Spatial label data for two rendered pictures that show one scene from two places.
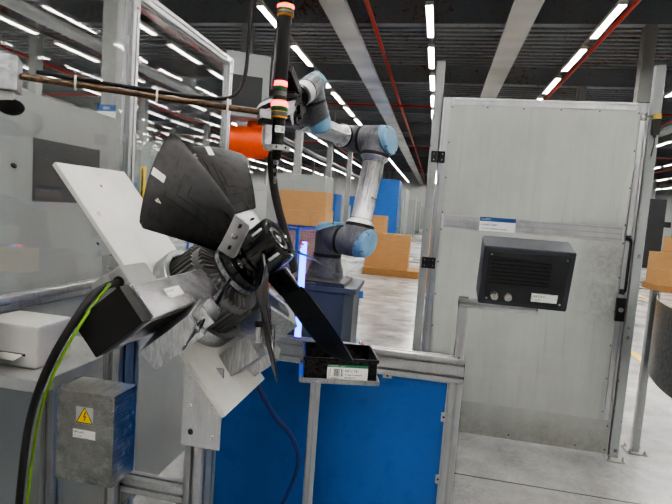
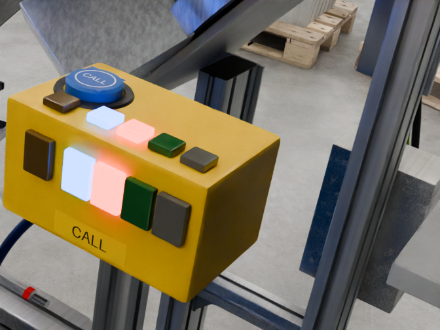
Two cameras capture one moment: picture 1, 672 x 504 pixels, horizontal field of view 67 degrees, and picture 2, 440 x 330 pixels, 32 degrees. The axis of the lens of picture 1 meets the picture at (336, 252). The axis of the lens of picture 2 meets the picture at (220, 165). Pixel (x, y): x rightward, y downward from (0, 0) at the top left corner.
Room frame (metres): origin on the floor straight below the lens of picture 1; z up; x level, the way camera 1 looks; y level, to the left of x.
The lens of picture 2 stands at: (2.19, 0.57, 1.30)
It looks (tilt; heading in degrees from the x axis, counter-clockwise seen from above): 28 degrees down; 195
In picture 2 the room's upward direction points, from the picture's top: 11 degrees clockwise
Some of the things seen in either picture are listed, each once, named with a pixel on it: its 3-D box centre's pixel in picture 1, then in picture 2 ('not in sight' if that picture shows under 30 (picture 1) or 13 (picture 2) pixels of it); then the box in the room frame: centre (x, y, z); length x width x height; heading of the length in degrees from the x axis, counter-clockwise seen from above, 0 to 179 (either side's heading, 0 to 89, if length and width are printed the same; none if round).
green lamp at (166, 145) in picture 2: not in sight; (166, 145); (1.78, 0.42, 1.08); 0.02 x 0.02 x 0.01; 79
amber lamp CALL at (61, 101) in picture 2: not in sight; (61, 101); (1.77, 0.34, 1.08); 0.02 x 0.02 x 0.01; 79
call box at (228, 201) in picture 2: not in sight; (137, 180); (1.75, 0.39, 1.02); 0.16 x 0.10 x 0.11; 79
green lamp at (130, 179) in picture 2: not in sight; (138, 203); (1.81, 0.42, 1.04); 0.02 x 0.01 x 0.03; 79
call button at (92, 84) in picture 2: not in sight; (94, 88); (1.74, 0.35, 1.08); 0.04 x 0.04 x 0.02
